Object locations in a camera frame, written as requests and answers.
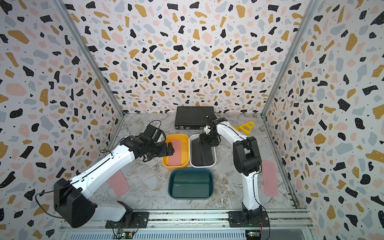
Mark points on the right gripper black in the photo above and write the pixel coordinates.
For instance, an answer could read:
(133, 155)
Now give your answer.
(202, 140)

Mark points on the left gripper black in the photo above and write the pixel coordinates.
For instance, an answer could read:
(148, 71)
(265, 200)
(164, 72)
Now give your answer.
(164, 151)

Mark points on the dark grey pencil case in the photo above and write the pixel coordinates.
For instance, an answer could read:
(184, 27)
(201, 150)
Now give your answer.
(196, 158)
(207, 155)

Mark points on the pink pencil case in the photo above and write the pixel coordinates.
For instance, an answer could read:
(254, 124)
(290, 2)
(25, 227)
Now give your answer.
(270, 180)
(118, 184)
(175, 158)

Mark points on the green pencil case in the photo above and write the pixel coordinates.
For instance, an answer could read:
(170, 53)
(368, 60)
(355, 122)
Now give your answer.
(191, 191)
(191, 178)

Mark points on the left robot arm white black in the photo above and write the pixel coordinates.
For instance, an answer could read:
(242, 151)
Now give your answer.
(73, 198)

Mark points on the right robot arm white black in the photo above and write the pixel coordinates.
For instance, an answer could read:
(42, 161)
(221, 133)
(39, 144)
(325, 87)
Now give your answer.
(246, 158)

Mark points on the white storage box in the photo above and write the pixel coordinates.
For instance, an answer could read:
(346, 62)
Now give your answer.
(213, 150)

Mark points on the yellow storage box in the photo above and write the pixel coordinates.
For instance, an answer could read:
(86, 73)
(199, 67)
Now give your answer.
(185, 151)

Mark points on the teal storage box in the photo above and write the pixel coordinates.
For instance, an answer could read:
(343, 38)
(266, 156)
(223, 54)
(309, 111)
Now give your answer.
(171, 181)

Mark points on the black briefcase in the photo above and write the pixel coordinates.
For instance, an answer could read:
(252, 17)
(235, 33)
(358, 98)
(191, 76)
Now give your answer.
(192, 118)

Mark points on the yellow plastic triangle piece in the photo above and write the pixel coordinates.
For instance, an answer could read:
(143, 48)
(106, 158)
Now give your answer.
(245, 128)

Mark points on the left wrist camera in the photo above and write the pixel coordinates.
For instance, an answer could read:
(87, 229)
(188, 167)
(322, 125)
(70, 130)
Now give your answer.
(152, 134)

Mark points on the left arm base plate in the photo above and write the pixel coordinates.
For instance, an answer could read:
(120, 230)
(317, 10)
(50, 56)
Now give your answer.
(130, 220)

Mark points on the aluminium rail front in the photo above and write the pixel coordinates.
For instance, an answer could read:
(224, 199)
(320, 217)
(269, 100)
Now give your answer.
(275, 224)

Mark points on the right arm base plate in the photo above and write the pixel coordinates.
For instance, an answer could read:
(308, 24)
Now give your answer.
(243, 219)

